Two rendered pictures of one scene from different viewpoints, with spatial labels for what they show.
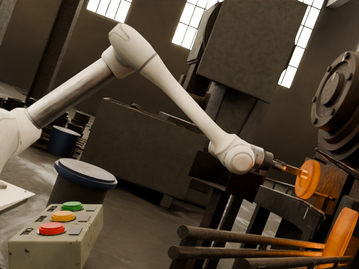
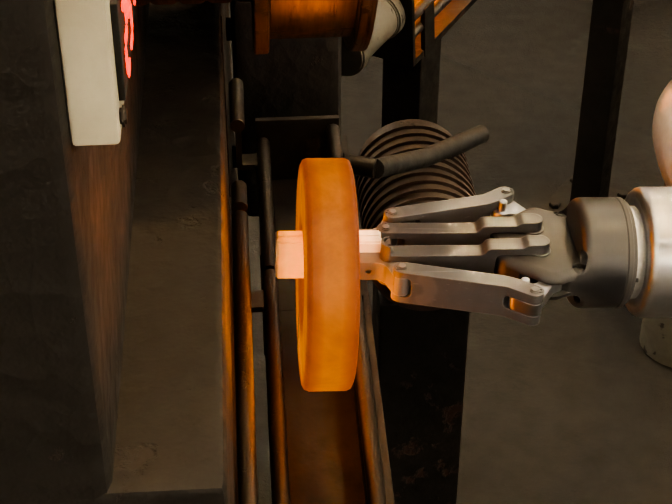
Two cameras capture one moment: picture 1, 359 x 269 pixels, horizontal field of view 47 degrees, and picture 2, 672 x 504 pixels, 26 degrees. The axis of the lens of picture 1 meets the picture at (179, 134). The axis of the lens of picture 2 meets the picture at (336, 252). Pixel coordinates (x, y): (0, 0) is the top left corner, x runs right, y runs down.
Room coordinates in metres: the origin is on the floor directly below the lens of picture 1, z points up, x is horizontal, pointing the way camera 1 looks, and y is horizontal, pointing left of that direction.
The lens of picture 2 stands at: (2.44, -0.54, 1.37)
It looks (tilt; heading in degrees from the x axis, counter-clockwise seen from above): 36 degrees down; 180
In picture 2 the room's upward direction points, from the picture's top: straight up
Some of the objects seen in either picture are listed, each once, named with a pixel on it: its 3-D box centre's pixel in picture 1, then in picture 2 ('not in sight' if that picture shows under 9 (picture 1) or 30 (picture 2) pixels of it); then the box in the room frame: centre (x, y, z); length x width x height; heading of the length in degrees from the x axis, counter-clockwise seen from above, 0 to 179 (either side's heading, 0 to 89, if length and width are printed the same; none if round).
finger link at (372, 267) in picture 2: not in sight; (370, 274); (1.68, -0.51, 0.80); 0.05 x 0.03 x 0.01; 94
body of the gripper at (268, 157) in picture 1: (271, 163); (559, 252); (1.65, -0.38, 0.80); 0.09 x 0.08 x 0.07; 94
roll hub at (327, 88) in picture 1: (336, 91); not in sight; (1.45, -0.45, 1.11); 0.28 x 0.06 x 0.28; 4
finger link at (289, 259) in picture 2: not in sight; (328, 257); (1.66, -0.54, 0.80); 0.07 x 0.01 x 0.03; 94
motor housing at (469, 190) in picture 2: not in sight; (413, 353); (1.12, -0.44, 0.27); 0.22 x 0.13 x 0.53; 4
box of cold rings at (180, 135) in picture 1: (141, 148); not in sight; (4.16, 0.30, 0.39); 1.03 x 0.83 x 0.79; 98
